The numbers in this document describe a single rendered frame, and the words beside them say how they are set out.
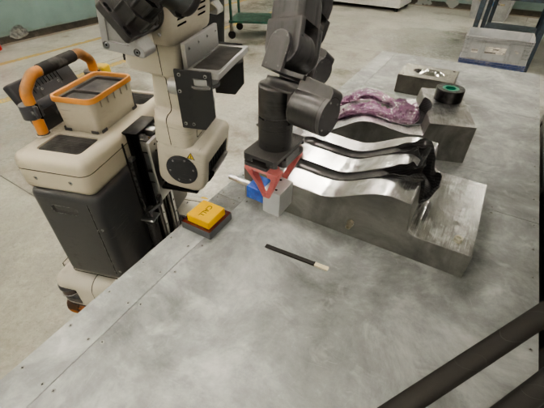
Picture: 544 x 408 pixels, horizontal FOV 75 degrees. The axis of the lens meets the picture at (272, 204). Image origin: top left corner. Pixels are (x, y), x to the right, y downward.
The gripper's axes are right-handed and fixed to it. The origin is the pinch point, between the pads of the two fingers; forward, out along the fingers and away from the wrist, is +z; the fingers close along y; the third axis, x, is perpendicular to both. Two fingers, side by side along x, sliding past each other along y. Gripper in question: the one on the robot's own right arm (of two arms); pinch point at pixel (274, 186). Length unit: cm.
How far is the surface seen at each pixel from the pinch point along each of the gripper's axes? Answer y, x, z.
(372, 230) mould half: 10.2, -18.0, 10.4
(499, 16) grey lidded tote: 681, -19, 85
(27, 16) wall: 237, 529, 80
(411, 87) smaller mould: 96, -5, 12
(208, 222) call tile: -5.2, 12.7, 11.5
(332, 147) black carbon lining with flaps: 29.9, 0.2, 6.7
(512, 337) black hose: -5.6, -42.6, 5.3
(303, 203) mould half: 10.1, -2.2, 10.3
